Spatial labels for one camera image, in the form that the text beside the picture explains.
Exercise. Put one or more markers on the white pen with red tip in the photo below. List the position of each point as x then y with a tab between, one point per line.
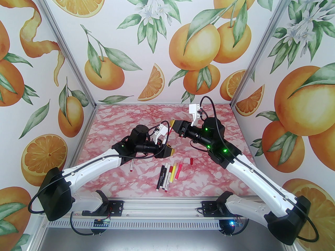
130	167

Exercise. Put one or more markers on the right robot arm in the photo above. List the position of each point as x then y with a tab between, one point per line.
261	182

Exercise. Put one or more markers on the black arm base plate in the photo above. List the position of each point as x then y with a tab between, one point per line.
116	208
209	208

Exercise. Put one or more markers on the small circuit board with LED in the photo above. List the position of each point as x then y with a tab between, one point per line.
233	223

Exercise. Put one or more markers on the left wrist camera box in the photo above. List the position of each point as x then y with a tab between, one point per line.
160	133

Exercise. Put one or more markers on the white pen with black cap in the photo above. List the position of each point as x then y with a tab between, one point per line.
165	178

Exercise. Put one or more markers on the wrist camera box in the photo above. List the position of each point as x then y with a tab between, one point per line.
195	112
160	133

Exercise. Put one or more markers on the white pen with red cap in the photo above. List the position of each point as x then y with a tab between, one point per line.
168	180

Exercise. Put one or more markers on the pink highlighter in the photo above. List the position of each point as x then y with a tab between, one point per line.
178	170

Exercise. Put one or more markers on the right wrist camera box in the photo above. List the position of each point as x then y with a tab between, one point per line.
195	112

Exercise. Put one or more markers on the yellow highlighter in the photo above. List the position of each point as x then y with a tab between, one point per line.
173	172

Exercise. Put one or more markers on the black marker pen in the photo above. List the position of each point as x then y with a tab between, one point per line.
163	169
160	179

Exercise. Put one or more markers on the aluminium corner post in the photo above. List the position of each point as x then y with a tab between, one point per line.
260	48
73	61

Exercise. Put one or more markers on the aluminium frame leg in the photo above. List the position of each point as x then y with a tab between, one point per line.
289	246
39	234

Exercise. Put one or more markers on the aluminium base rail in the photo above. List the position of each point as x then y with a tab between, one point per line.
157	205

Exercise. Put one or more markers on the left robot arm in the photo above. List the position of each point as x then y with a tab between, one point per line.
91	164

